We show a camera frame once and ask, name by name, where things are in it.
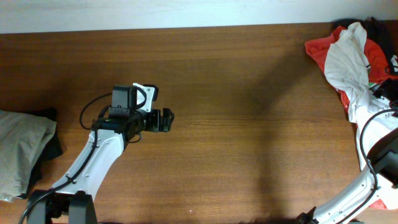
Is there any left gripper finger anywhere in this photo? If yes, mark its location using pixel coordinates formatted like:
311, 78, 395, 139
163, 108, 175, 122
159, 120, 171, 133

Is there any white printed t-shirt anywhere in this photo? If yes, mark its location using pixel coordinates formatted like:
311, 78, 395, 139
324, 22, 397, 154

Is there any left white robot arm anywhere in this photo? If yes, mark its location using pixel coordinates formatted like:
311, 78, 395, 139
19, 108, 174, 223

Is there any red t-shirt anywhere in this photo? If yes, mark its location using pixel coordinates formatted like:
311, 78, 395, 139
304, 26, 398, 210

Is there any black garment top right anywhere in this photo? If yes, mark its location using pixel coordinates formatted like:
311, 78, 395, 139
332, 17, 397, 77

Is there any folded black garment left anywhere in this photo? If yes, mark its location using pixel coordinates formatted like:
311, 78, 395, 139
16, 107, 63, 199

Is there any folded grey garment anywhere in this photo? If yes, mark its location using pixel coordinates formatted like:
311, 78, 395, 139
1, 111, 57, 202

